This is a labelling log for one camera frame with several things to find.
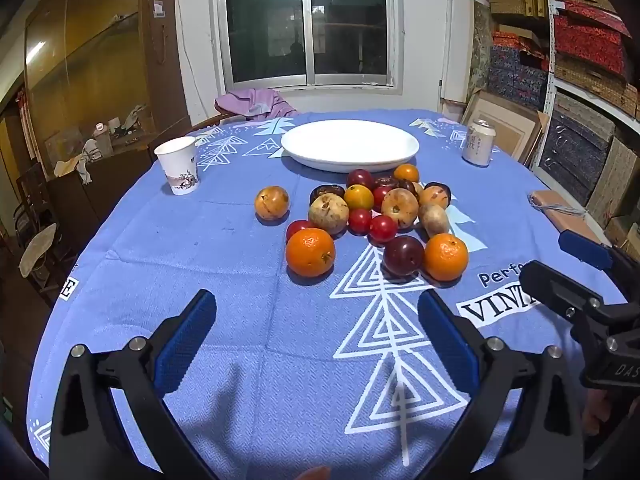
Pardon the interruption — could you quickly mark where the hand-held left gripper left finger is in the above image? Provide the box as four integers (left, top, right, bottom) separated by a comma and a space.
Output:
47, 288, 221, 480

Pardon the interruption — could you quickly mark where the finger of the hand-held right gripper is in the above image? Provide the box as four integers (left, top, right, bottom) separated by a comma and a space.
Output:
558, 230, 640, 301
518, 260, 626, 321

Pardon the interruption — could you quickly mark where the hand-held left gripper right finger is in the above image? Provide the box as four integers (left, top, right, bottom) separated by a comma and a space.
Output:
417, 288, 586, 480

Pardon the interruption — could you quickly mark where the large dark red plum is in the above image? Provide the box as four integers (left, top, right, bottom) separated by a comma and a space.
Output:
382, 235, 425, 277

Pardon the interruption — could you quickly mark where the orange-tan persimmon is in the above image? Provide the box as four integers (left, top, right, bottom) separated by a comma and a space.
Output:
419, 185, 450, 209

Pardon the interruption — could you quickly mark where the speckled yellow passion fruit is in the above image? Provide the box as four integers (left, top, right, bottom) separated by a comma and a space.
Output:
254, 186, 291, 221

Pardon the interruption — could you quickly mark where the yellow tomato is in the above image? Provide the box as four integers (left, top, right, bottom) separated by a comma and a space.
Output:
343, 185, 375, 211

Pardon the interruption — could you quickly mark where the large tan pear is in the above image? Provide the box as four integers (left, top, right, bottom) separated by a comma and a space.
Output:
308, 193, 350, 235

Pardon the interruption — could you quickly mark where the white oval plate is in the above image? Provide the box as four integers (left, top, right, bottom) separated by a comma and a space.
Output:
281, 120, 420, 173

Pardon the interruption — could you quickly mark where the person's right hand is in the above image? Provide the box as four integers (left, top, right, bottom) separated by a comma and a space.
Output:
582, 387, 613, 436

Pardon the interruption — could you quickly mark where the blue printed tablecloth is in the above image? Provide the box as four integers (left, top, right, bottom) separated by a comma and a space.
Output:
26, 108, 628, 480

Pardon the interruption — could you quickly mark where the pale drink can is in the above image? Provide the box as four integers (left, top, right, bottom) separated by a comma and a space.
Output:
461, 119, 497, 167

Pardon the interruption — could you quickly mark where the white paper cup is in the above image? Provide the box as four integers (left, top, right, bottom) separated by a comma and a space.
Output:
154, 136, 200, 196

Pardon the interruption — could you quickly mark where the white rag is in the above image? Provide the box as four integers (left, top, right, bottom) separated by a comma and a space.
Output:
54, 140, 101, 183

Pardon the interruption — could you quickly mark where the shelf of patterned boxes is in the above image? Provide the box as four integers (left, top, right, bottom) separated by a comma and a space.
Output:
487, 0, 640, 241

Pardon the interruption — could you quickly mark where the white metal shelf rack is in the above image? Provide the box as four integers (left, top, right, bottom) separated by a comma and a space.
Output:
540, 0, 640, 121

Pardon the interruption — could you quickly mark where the dark folding chair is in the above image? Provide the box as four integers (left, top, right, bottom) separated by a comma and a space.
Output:
12, 160, 76, 306

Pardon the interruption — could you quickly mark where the wooden chair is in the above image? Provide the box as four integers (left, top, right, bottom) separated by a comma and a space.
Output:
192, 112, 241, 133

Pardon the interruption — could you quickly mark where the stone-pattern panel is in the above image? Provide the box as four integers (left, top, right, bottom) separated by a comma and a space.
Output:
467, 0, 496, 106

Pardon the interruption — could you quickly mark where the white board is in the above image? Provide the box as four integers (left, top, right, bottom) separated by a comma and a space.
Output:
440, 0, 476, 106

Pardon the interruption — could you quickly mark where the purple garment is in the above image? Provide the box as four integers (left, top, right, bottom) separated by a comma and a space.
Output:
215, 88, 300, 117

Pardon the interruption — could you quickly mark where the wooden cabinet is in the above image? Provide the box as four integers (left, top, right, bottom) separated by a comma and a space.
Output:
25, 0, 193, 176

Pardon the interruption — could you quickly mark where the sliding glass window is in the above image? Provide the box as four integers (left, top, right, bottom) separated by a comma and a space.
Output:
215, 0, 403, 93

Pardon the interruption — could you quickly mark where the brown package with string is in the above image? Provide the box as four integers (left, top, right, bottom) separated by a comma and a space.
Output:
528, 190, 601, 241

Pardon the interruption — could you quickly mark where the cardboard picture frame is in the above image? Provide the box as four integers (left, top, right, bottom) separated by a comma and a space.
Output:
460, 89, 548, 163

